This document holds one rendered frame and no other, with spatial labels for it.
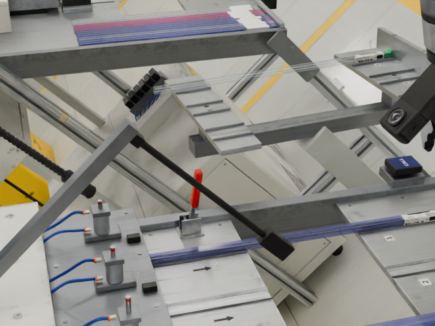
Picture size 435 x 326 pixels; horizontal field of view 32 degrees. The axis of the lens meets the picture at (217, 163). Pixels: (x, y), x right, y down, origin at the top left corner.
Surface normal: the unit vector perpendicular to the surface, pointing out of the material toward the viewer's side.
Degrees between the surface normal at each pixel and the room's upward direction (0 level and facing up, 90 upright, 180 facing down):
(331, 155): 90
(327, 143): 90
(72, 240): 45
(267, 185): 90
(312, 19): 0
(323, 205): 90
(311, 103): 0
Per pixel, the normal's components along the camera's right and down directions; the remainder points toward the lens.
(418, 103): -0.69, -0.48
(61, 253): 0.01, -0.87
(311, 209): 0.27, 0.48
